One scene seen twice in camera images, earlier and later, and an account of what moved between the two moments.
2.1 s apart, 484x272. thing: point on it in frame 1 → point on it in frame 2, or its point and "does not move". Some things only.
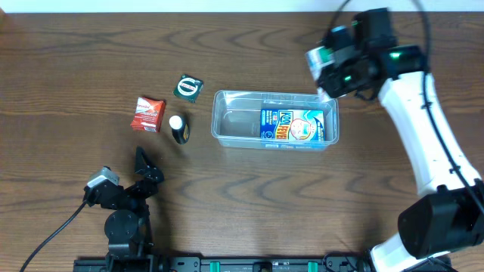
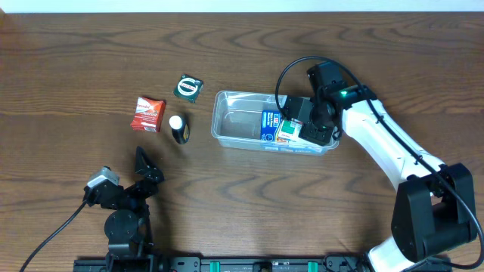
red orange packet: x=148 y=115 does not move
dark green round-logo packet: x=188 y=88 does not move
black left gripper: x=140 y=187 does not move
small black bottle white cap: x=180 y=128 does not move
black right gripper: x=336 y=84 → x=312 y=132
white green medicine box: x=316 y=59 → x=289 y=130
